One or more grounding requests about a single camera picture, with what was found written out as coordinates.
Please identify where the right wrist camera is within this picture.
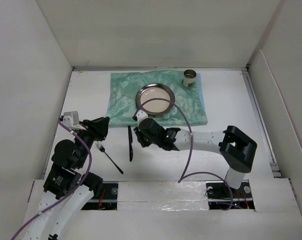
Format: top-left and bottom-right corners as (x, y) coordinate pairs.
(132, 109), (149, 124)

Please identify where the green patterned cloth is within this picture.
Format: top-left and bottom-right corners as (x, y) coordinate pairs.
(106, 70), (208, 127)

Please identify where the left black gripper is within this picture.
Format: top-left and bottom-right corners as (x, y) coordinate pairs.
(74, 115), (110, 167)

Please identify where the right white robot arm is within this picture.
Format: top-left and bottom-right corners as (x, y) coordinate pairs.
(134, 118), (258, 197)

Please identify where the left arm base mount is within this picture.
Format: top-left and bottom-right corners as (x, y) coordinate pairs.
(81, 181), (119, 211)

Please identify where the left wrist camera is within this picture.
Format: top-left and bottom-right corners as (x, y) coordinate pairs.
(61, 111), (80, 129)

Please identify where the stainless steel cup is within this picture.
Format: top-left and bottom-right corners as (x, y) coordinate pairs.
(182, 69), (197, 88)

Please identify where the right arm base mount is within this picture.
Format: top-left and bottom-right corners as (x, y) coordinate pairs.
(205, 180), (255, 210)

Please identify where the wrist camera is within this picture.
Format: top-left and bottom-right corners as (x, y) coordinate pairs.
(61, 111), (80, 129)
(132, 109), (149, 124)

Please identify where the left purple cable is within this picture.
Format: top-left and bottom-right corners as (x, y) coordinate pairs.
(9, 119), (93, 240)

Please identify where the stainless steel plate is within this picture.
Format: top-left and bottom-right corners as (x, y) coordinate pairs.
(135, 83), (176, 116)

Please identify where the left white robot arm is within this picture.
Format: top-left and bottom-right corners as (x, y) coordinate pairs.
(16, 114), (110, 240)

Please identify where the black table knife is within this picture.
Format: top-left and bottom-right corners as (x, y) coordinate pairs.
(127, 126), (134, 162)

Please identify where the dark metal fork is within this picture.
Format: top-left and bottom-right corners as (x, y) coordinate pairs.
(95, 142), (124, 175)

